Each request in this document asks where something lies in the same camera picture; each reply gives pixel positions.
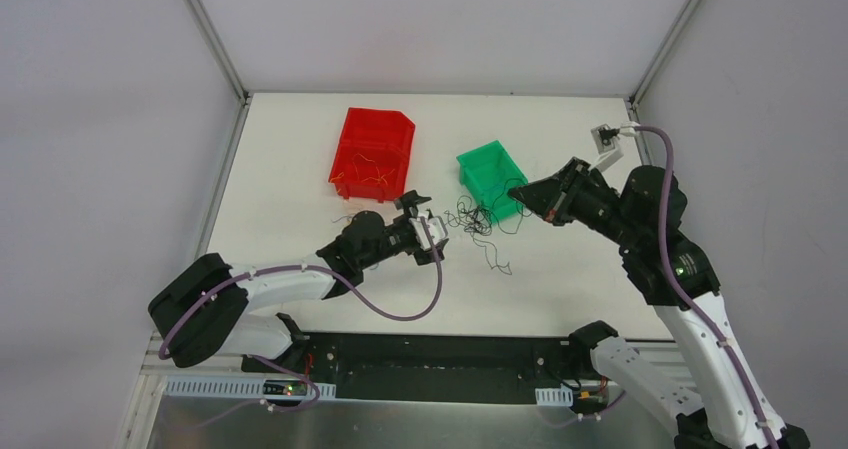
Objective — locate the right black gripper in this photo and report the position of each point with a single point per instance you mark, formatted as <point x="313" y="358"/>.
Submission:
<point x="565" y="193"/>

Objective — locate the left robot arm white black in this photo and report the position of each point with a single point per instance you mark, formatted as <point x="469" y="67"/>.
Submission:
<point x="213" y="308"/>

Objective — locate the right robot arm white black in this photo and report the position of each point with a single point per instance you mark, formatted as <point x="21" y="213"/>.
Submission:
<point x="726" y="408"/>

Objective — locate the green plastic bin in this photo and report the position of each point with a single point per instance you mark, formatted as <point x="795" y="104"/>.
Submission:
<point x="488" y="172"/>

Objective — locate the red plastic bin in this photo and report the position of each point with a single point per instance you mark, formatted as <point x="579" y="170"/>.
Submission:
<point x="373" y="155"/>

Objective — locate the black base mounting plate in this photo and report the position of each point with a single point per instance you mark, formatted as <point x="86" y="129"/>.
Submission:
<point x="439" y="368"/>

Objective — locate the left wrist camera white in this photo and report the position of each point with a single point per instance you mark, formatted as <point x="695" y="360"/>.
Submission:
<point x="430" y="231"/>

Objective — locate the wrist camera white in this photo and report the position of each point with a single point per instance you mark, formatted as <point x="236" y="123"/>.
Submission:
<point x="607" y="142"/>
<point x="430" y="231"/>

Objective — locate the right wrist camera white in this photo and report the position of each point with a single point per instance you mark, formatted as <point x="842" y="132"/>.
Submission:
<point x="607" y="142"/>

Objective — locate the right white cable duct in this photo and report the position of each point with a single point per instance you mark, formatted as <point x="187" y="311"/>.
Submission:
<point x="554" y="397"/>

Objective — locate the white cable duct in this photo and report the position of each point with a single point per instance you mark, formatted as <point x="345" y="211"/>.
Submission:
<point x="554" y="397"/>
<point x="246" y="388"/>

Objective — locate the left white cable duct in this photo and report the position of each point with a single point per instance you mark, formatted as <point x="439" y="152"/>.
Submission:
<point x="246" y="388"/>

